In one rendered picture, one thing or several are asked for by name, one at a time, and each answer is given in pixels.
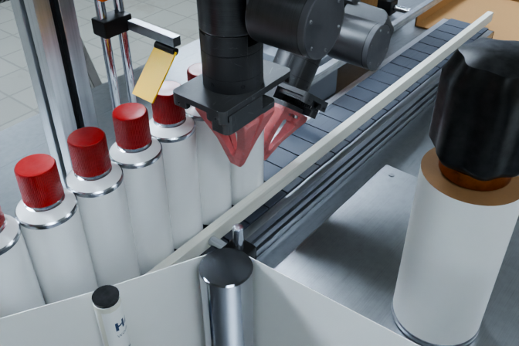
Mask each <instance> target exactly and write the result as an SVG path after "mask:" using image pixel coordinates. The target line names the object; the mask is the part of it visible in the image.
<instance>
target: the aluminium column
mask: <svg viewBox="0 0 519 346"><path fill-rule="evenodd" d="M10 1H11V4H12V10H13V13H14V16H15V21H16V25H17V28H18V31H19V36H20V39H21V43H22V48H23V51H24V54H25V60H26V63H27V67H28V69H29V75H30V78H31V81H32V86H33V89H34V93H35V96H36V102H37V104H38V108H39V113H40V117H41V119H42V125H43V128H44V131H45V135H46V140H47V143H48V146H49V152H50V154H51V156H52V157H53V158H55V160H56V164H57V168H58V171H59V176H60V179H61V182H62V186H63V187H64V188H66V189H67V187H66V176H67V175H68V174H69V172H70V171H71V170H72V169H73V165H72V161H71V157H70V152H69V148H68V144H67V138H68V137H69V135H70V134H71V133H72V132H73V131H75V130H77V129H80V128H82V127H98V124H97V117H96V113H95V109H94V105H93V97H92V93H91V89H90V81H89V77H88V73H87V65H86V61H85V57H84V53H83V46H82V42H81V37H80V30H79V26H78V21H77V17H76V9H75V5H74V1H73V0H10Z"/></svg>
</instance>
